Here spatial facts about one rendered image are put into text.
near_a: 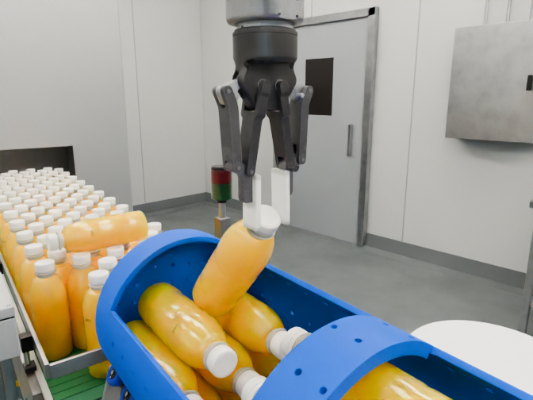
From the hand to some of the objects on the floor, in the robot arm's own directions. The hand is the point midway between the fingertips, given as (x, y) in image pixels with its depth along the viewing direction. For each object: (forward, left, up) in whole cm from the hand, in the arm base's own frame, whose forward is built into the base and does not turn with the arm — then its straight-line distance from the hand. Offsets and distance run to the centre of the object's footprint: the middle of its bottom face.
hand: (266, 200), depth 55 cm
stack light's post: (+44, +62, -134) cm, 154 cm away
